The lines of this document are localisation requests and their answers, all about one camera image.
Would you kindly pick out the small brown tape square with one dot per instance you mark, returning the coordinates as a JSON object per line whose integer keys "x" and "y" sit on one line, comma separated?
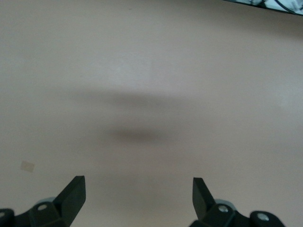
{"x": 28, "y": 166}

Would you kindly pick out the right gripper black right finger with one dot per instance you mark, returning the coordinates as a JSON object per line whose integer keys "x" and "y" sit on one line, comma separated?
{"x": 203, "y": 205}

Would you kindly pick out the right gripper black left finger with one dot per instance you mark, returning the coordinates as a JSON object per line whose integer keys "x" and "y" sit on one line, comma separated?
{"x": 68, "y": 205}

